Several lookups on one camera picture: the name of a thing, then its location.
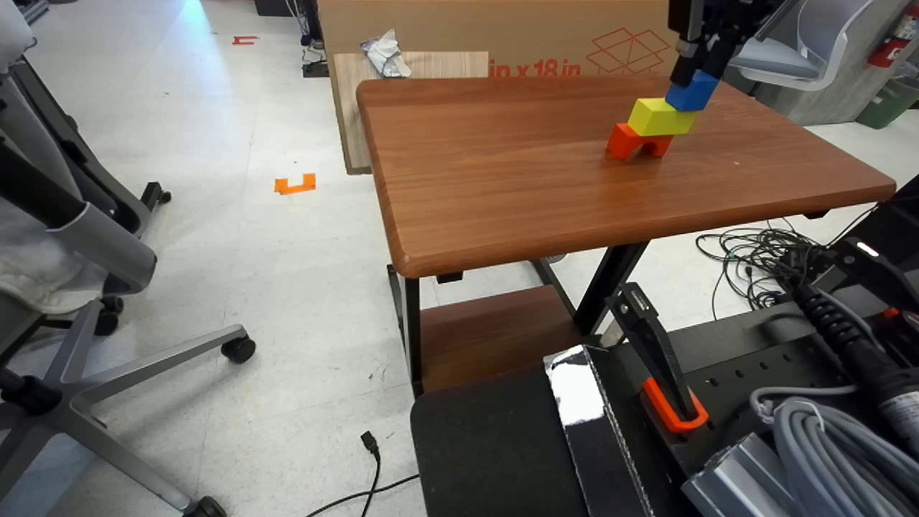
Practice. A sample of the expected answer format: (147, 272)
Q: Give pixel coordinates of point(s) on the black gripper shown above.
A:
(719, 19)

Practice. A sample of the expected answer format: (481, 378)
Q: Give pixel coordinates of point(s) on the blue toy cube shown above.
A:
(693, 89)

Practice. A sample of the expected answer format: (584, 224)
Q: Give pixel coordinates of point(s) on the yellow toy block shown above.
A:
(660, 116)

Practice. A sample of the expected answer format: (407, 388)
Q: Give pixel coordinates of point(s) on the orange arch toy block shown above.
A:
(627, 144)

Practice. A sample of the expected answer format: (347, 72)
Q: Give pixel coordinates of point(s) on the white plastic chair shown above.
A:
(805, 53)

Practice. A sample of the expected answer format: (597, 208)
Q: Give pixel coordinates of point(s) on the red fire extinguisher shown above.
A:
(887, 37)

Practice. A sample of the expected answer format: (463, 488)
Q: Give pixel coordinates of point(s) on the green bin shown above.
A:
(891, 105)

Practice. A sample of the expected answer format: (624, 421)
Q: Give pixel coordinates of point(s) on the large flat cardboard box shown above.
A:
(496, 29)

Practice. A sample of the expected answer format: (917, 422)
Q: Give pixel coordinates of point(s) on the crumpled white paper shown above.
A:
(384, 56)

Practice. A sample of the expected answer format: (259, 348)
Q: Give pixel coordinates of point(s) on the wooden lower shelf board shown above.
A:
(492, 335)

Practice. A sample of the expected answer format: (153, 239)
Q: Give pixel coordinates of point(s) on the small brown cardboard box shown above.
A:
(347, 116)

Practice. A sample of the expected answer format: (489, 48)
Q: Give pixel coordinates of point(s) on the shiny silver metal strip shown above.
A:
(577, 412)

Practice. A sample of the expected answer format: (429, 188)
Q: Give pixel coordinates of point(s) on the grey aluminium block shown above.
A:
(736, 477)

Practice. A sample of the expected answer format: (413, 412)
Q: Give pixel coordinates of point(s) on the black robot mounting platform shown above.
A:
(489, 448)

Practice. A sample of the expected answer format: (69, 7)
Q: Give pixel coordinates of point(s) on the grey office chair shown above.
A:
(86, 384)

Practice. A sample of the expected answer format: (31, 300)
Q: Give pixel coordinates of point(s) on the black table frame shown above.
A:
(603, 283)

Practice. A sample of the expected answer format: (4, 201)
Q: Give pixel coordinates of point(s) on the orange bracket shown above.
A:
(294, 185)

